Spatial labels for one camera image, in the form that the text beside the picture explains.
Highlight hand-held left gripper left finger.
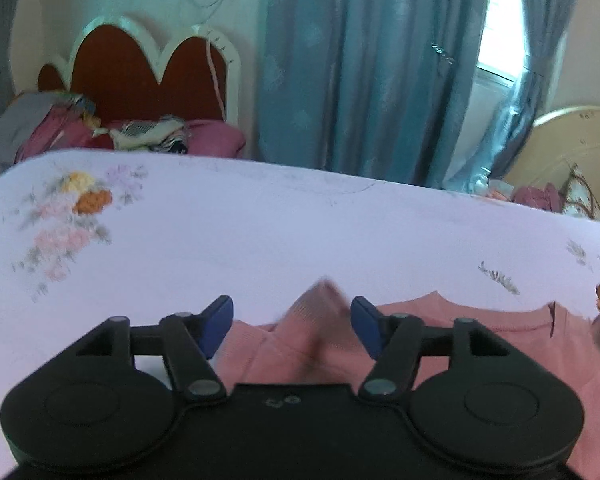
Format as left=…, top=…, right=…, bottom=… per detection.
left=72, top=295, right=235, bottom=405

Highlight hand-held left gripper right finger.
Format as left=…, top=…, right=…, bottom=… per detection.
left=357, top=295, right=512, bottom=405

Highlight pink long-sleeved sweater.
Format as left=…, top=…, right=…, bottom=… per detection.
left=214, top=277, right=600, bottom=480

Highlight crumpled pink clothes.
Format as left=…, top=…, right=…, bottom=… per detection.
left=511, top=185, right=565, bottom=212

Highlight pile of grey pink clothes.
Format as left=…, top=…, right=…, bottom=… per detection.
left=0, top=90, right=103, bottom=168

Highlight floral white bed sheet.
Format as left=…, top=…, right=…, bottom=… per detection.
left=0, top=147, right=600, bottom=480

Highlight pink pillow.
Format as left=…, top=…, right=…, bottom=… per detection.
left=107, top=119, right=247, bottom=159

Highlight striped folded cloth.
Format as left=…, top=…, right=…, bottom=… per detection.
left=94, top=116, right=190, bottom=155

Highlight small patterned pillow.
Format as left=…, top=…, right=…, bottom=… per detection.
left=561, top=164, right=600, bottom=222

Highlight wide blue curtain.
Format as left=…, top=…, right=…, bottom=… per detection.
left=256, top=0, right=492, bottom=187

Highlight red white-trimmed headboard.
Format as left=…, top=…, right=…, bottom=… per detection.
left=36, top=14, right=242, bottom=128

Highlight cream rounded headboard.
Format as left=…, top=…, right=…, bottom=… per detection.
left=500, top=105, right=600, bottom=223

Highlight tied-back blue curtain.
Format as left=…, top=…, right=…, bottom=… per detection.
left=447, top=0, right=583, bottom=193

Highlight window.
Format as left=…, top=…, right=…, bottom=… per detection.
left=472, top=0, right=531, bottom=88

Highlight white hanging cable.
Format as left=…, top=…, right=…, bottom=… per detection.
left=204, top=35, right=227, bottom=122

